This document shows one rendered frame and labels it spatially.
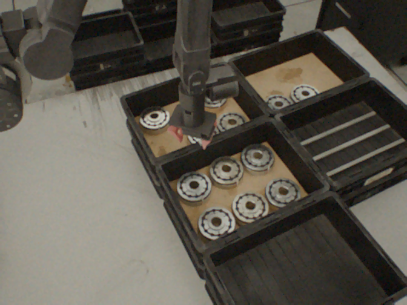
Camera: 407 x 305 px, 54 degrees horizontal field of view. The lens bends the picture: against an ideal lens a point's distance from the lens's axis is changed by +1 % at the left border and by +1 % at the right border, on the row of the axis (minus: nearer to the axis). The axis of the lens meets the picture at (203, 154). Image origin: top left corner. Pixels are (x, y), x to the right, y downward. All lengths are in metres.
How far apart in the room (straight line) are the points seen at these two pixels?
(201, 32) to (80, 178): 0.84
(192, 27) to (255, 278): 0.65
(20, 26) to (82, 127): 0.93
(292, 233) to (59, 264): 0.69
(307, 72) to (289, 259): 0.75
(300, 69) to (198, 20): 0.90
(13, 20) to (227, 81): 0.42
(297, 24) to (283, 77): 1.78
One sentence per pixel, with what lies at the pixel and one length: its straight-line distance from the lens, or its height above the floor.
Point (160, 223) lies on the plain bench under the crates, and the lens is 1.29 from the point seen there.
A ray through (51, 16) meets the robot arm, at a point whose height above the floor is 1.49.
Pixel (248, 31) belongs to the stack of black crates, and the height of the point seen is 0.52.
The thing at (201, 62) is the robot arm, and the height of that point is 1.34.
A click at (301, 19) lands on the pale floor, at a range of 3.36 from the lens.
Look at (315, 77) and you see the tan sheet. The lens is 1.56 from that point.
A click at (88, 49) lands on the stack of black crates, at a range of 2.28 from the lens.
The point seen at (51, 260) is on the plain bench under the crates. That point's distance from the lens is 1.31.
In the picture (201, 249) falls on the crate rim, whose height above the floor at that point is 0.93.
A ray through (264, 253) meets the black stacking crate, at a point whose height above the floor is 0.83.
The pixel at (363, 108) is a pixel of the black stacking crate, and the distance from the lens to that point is 1.50.
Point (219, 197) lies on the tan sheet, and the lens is 1.17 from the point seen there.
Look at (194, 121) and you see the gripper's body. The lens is 0.89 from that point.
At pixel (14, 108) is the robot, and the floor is 1.14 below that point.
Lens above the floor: 1.84
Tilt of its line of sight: 53 degrees down
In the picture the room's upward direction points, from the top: 1 degrees counter-clockwise
